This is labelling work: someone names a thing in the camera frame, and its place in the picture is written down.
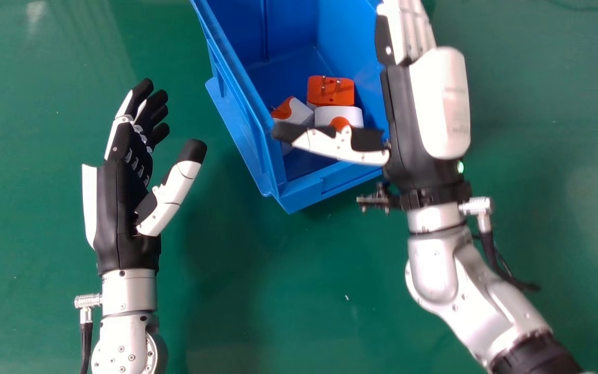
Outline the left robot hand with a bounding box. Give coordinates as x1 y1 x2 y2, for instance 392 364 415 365
81 78 208 276

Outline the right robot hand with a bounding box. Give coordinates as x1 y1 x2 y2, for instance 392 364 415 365
271 0 472 215

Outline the white-and-orange plug adapter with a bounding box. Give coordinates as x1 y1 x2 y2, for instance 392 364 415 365
314 106 364 130
270 96 314 156
307 75 356 109

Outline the blue plastic bin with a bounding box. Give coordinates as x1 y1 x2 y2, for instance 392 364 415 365
190 0 390 215

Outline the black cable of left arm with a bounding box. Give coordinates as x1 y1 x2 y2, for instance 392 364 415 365
79 306 94 374

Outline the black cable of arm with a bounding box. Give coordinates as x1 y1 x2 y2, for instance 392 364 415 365
79 306 94 374
473 213 541 292

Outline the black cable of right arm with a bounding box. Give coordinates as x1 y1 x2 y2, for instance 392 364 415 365
473 213 541 292

